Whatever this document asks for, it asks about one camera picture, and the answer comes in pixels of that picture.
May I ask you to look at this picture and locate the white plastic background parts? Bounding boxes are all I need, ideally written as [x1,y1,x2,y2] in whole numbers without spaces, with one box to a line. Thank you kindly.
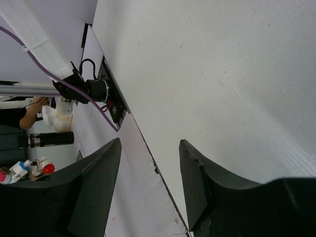
[40,98,73,132]

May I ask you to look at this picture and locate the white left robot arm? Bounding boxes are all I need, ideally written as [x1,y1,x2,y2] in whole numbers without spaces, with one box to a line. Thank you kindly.
[0,0,92,104]

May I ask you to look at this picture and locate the person forearm in background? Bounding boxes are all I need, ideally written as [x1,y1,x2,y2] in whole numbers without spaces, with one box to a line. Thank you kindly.
[0,96,49,130]

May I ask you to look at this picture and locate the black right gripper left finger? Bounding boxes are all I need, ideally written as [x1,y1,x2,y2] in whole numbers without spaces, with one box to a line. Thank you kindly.
[0,138,121,237]

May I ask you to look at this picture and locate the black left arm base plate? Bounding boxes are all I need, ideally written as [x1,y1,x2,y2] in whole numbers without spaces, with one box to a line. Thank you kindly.
[79,58,128,128]

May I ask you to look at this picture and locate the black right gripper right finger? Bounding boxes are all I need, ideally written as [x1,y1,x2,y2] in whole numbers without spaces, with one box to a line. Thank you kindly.
[179,140,316,237]

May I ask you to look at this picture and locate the black cylinder in background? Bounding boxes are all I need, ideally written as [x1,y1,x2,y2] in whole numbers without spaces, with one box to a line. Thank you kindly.
[17,131,75,148]

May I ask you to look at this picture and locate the colourful toys in background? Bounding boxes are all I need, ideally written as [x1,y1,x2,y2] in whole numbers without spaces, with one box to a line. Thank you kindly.
[0,157,55,185]

